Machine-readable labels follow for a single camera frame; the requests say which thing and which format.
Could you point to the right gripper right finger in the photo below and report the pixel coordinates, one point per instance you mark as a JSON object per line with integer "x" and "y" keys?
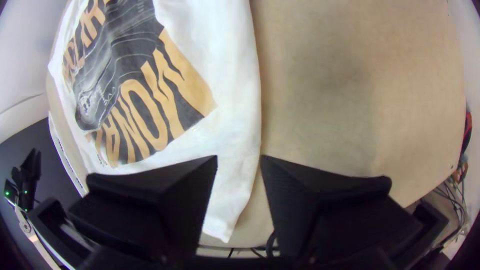
{"x": 318, "y": 213}

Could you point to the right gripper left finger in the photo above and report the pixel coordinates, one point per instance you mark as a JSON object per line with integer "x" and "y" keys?
{"x": 165, "y": 210}

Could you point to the white printed t-shirt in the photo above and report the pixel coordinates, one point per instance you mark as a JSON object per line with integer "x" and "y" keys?
{"x": 225, "y": 93}

